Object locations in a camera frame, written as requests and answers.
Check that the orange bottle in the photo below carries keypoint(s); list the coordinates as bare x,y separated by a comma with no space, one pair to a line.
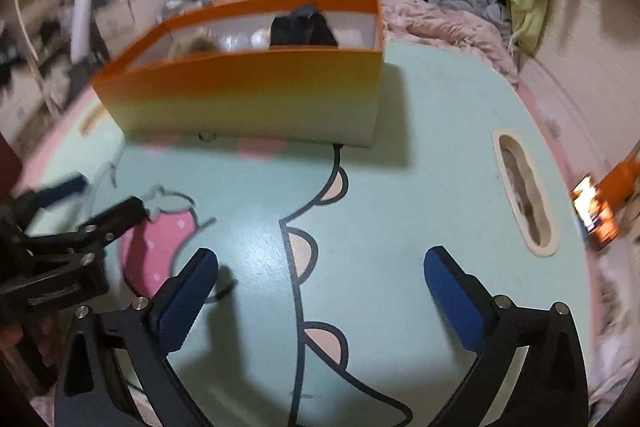
622,179

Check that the brown fur pom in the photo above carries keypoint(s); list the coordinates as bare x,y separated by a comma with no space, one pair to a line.
195,43

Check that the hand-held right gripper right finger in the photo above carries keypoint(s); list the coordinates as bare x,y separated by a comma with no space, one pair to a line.
452,302

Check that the white drawer cabinet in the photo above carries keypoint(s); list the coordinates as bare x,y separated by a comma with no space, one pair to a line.
117,14

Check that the white shelf unit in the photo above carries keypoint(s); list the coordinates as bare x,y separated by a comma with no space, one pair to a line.
22,92

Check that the white paper roll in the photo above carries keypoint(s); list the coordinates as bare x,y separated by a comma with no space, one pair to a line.
81,27

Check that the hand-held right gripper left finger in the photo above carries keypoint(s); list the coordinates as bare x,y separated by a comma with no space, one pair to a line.
185,302

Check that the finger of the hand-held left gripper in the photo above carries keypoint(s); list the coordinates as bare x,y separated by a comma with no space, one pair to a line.
120,217
62,188

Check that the pink printed blanket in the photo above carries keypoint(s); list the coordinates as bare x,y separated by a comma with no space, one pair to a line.
440,27

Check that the doll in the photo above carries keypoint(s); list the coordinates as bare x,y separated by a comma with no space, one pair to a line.
300,32

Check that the orange cardboard box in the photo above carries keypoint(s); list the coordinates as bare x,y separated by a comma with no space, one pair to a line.
250,92

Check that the white fluffy pom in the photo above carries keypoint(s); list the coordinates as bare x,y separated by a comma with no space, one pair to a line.
260,39

